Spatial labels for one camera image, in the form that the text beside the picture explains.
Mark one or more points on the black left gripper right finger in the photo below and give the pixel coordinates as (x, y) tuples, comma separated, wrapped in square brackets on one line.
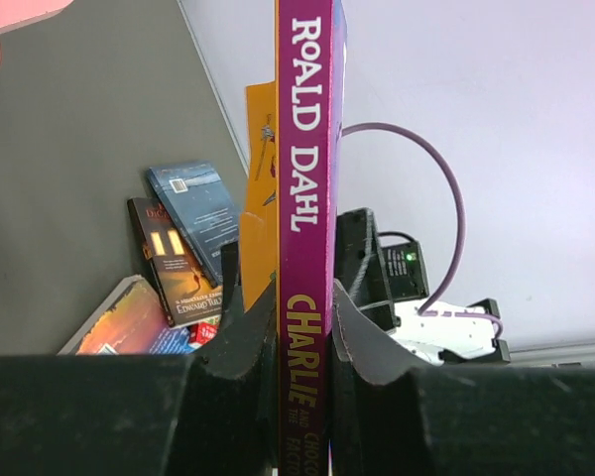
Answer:
[(395, 414)]

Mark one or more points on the orange Roald Dahl book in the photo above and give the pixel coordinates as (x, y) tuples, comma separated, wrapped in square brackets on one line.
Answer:
[(295, 124)]

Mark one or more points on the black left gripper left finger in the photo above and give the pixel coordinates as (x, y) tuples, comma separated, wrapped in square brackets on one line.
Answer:
[(206, 413)]

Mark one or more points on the dark blue paperback book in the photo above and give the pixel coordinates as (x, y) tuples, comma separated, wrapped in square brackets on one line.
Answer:
[(201, 209)]

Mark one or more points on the blue orange paperback book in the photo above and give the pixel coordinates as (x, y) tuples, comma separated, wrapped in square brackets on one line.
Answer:
[(130, 320)]

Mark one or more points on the brown dark cover book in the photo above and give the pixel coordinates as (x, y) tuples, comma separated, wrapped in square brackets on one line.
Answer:
[(186, 294)]

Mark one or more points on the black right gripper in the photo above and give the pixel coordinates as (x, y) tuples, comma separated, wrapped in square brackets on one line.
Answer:
[(375, 277)]

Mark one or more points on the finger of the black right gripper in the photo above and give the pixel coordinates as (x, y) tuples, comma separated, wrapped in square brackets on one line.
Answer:
[(232, 302)]

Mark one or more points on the red green treehouse book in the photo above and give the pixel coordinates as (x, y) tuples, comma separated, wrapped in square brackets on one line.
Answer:
[(202, 332)]

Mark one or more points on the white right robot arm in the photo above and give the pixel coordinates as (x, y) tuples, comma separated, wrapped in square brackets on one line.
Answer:
[(441, 327)]

